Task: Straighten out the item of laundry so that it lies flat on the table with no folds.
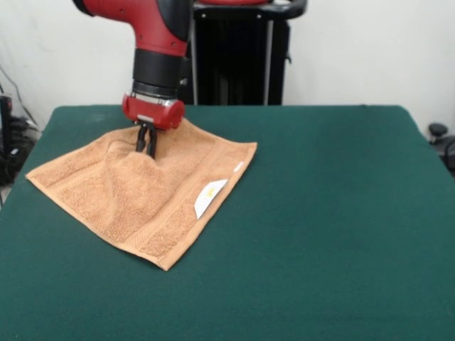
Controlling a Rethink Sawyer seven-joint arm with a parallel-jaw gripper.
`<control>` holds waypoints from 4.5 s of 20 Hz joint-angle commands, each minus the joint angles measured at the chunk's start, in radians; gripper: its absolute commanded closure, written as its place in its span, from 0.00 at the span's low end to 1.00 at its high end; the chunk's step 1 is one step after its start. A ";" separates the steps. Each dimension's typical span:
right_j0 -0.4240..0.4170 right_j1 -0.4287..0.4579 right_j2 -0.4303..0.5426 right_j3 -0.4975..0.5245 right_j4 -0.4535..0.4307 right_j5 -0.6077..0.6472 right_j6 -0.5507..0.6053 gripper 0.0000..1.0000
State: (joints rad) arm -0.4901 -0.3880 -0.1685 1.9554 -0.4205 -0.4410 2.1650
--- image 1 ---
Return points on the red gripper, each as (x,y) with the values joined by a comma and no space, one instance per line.
(153,112)

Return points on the tan terry towel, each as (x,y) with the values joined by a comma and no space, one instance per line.
(149,199)

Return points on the red robot base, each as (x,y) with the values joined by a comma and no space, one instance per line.
(231,1)

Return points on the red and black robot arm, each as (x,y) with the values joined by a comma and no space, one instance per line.
(149,42)

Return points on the black box with red light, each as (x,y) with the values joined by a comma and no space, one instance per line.
(5,120)

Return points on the dark green table cloth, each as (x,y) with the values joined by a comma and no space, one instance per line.
(355,248)

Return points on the black chair base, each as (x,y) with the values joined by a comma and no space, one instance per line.
(438,129)

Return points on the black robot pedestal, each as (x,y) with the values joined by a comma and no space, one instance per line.
(241,71)

